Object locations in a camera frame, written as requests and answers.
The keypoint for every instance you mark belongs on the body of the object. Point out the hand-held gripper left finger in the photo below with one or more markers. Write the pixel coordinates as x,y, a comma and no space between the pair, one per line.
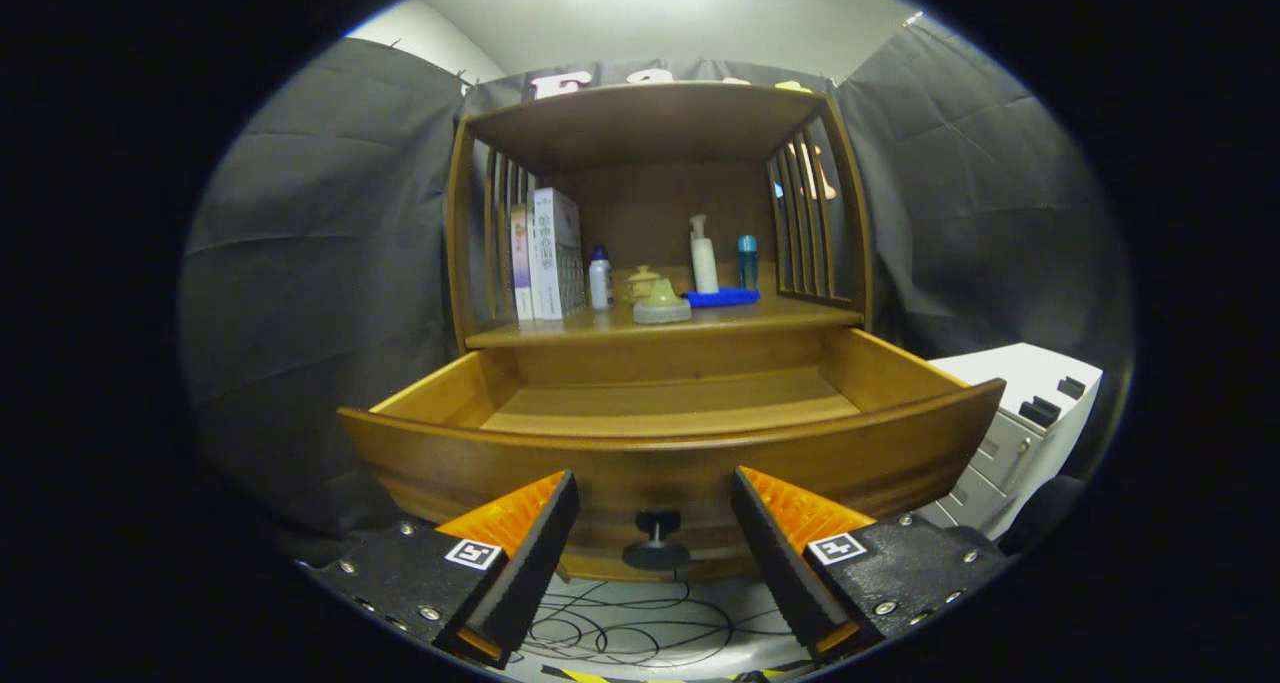
530,563

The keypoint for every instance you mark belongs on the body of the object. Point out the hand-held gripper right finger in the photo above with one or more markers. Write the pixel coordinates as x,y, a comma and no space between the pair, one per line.
780,563

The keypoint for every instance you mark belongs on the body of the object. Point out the wooden drawer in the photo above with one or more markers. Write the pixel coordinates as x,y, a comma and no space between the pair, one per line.
500,463

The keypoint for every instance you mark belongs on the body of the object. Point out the pale green scrubbing brush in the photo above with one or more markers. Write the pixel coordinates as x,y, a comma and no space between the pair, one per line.
662,308

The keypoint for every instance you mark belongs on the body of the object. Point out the wooden countertop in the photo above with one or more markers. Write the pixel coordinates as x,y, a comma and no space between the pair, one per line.
760,316

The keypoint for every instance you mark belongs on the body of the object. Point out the white drawer unit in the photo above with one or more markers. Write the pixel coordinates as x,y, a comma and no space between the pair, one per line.
1010,413

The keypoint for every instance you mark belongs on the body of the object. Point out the wooden cabinet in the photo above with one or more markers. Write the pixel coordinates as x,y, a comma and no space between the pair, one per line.
650,123

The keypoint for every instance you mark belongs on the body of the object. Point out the blue folded cloth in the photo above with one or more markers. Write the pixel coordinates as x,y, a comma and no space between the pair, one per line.
725,298

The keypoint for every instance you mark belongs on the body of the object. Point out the white bottle blue cap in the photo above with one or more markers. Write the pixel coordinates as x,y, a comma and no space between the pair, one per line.
600,283

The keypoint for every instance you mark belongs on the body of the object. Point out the purple pink book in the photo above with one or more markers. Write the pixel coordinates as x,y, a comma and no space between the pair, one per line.
520,263

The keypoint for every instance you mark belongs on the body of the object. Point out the clear blue bottle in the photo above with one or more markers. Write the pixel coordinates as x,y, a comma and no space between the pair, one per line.
748,263

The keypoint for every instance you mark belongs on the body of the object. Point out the yellow lidded tea cup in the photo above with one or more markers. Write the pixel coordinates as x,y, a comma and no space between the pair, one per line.
640,281

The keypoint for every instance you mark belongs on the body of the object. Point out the white pump bottle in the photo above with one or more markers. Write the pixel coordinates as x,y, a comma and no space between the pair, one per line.
704,263

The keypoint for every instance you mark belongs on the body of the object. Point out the white patterned book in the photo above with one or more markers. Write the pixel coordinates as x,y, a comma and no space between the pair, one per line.
555,253

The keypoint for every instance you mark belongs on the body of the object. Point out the black backdrop cloth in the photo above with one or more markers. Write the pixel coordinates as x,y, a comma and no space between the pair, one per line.
320,293

